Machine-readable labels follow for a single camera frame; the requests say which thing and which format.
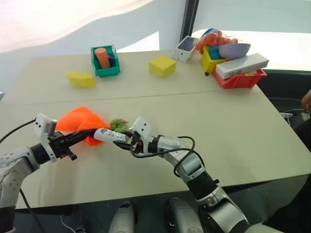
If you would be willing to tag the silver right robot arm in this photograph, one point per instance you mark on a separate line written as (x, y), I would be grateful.
(189, 165)

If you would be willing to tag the yellow cube block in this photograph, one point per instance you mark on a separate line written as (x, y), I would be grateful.
(162, 66)

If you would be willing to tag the yellow plastic bin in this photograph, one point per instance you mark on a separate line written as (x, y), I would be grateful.
(209, 63)

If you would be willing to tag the orange cylinder block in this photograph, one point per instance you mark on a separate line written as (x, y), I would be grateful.
(102, 58)

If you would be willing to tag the yellow wedge foam block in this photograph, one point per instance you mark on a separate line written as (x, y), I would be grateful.
(80, 78)

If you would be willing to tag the green plastic bin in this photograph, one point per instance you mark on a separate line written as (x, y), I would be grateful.
(107, 71)

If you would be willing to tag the grey right robot leg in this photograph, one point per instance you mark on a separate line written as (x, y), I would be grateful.
(185, 216)

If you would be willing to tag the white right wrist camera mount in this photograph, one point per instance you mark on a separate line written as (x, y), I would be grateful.
(141, 127)

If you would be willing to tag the purple plastic bowl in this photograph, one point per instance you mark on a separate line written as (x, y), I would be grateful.
(234, 49)

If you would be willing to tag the green fuzzy scrunchie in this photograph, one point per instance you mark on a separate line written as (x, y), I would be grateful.
(119, 125)

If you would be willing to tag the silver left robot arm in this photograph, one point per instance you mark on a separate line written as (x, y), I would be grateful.
(14, 167)

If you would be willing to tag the long white carton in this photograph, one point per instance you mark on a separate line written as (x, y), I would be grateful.
(243, 64)

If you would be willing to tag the white power strip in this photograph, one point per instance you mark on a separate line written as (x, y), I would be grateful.
(290, 114)

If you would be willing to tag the blue and white packet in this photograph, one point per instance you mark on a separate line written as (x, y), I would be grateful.
(211, 31)

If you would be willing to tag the person's hand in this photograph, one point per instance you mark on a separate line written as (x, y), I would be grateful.
(307, 100)

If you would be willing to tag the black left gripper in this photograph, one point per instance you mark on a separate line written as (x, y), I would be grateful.
(59, 145)

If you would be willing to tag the grey robot leg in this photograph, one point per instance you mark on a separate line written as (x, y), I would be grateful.
(185, 216)
(122, 218)

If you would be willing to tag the orange fabric pouch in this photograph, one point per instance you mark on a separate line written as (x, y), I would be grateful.
(80, 119)

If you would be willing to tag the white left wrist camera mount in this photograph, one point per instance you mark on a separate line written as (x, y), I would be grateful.
(42, 123)

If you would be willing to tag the white phone box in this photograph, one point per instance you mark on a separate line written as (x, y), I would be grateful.
(184, 48)

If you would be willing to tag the dark window pillar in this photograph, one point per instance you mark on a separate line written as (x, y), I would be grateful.
(187, 21)

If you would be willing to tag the net bag of orange balls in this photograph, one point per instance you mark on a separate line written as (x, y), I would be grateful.
(211, 40)

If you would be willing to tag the white tube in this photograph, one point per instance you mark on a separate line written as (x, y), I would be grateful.
(109, 136)

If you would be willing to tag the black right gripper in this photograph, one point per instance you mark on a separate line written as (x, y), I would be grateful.
(135, 145)

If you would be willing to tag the cyan sponge block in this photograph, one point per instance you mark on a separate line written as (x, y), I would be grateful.
(215, 53)

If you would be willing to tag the blue block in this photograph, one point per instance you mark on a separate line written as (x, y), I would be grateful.
(112, 59)

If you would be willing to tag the grey left robot leg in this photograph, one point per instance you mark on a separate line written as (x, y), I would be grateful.
(122, 218)

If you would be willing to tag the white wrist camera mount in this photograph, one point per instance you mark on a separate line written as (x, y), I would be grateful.
(141, 127)
(42, 123)

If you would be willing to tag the red plastic bin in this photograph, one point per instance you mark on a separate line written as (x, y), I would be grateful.
(238, 81)

